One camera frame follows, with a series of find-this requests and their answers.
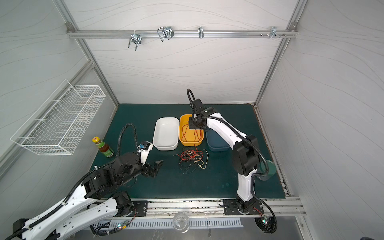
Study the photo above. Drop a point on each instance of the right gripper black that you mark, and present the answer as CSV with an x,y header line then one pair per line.
x,y
195,123

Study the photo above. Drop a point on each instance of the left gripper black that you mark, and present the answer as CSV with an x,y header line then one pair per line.
x,y
148,172

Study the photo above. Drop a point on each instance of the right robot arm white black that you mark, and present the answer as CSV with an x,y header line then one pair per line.
x,y
247,158

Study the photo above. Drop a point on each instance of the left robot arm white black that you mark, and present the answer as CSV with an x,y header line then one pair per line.
x,y
94,197

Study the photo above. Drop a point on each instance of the yellow plastic bin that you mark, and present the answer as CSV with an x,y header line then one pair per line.
x,y
189,138

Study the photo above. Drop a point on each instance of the blue plastic bin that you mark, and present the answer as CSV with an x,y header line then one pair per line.
x,y
215,142

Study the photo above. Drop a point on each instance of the white plastic bin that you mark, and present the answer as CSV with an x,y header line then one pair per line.
x,y
166,134

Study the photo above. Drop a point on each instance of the sauce bottle yellow cap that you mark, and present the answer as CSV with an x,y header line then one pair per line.
x,y
103,147

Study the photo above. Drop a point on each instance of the clear glass cup front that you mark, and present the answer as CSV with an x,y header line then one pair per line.
x,y
181,222

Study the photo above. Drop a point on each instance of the white vent grille strip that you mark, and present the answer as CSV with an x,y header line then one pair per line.
x,y
195,223

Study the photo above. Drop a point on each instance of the green lidded glass jar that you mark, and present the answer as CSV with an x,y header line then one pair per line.
x,y
266,170

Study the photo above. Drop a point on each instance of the metal clamp small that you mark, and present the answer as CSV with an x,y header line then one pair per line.
x,y
201,32

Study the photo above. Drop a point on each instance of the metal u-bolt clamp middle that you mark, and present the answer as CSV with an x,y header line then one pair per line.
x,y
165,33

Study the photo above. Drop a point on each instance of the metal u-bolt clamp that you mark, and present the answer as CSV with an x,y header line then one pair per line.
x,y
135,40
165,33

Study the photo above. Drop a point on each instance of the metal u-bolt clamp left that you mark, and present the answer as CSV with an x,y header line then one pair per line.
x,y
135,40

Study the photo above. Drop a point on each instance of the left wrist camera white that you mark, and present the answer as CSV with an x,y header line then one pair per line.
x,y
144,149

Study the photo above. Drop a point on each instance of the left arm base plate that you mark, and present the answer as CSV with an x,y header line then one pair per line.
x,y
133,208

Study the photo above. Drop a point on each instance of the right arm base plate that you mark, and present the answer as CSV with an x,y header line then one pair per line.
x,y
234,207

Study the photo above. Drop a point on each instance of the white wire basket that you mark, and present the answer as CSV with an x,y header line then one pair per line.
x,y
58,125

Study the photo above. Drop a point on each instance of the metal bracket right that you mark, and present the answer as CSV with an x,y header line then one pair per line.
x,y
274,33

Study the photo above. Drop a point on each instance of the aluminium crossbar rail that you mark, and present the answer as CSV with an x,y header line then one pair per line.
x,y
179,34

